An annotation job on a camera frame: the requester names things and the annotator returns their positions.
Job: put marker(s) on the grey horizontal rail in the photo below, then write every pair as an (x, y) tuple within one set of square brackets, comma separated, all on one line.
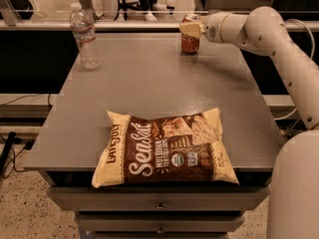
[(101, 26)]

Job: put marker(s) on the clear plastic water bottle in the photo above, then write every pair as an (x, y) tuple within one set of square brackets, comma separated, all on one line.
[(83, 29)]

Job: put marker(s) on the metal drawer knob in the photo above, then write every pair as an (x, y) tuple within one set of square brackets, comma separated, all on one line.
[(160, 207), (160, 230)]

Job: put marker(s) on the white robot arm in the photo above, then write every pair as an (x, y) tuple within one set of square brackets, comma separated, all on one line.
[(293, 210)]

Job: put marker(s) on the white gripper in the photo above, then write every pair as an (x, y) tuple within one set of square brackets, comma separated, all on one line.
[(212, 29)]

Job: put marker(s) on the metal lower drawer knob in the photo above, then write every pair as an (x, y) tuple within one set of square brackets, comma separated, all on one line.
[(160, 230)]

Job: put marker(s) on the grey upper drawer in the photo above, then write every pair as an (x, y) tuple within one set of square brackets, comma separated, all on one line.
[(83, 199)]

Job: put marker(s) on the person legs with shoes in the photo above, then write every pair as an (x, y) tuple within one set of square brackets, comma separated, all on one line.
[(149, 4)]

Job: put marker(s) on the brown tortilla chips bag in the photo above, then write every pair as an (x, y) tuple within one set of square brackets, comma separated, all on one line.
[(185, 149)]

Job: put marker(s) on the red coke can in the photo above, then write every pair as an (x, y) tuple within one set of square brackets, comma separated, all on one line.
[(189, 45)]

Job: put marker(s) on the metal upper drawer knob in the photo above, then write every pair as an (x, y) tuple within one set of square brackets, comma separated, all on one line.
[(160, 207)]

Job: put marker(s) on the grey lower drawer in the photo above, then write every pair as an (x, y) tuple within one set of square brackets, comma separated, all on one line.
[(170, 222)]

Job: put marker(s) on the grey drawer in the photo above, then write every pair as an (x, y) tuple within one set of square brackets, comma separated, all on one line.
[(170, 222), (83, 199)]

